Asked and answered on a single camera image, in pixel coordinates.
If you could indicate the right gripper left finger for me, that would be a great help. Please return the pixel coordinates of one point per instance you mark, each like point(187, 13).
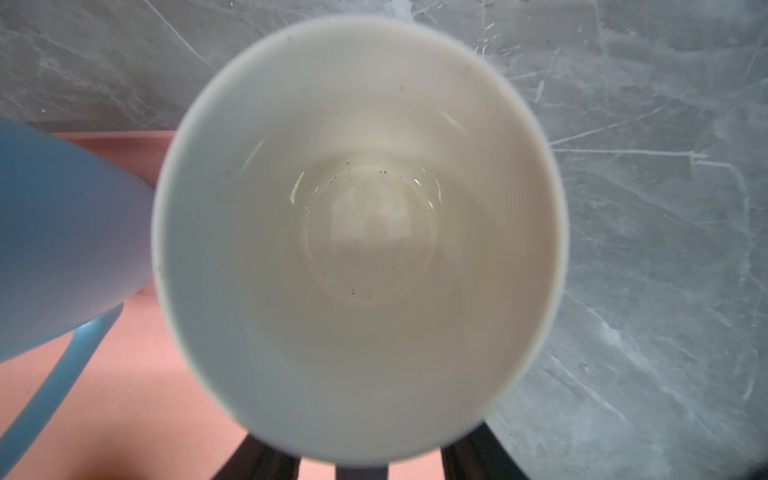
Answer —
point(255, 460)

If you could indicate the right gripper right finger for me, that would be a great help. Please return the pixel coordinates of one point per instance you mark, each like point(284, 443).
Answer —
point(479, 456)

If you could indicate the purple mug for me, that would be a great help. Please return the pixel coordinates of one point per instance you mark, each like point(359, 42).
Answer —
point(359, 239)

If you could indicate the light blue mug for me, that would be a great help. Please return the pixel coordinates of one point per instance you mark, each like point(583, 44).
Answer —
point(75, 245)

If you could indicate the pink tray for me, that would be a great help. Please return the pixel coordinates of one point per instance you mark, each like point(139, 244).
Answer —
point(136, 412)

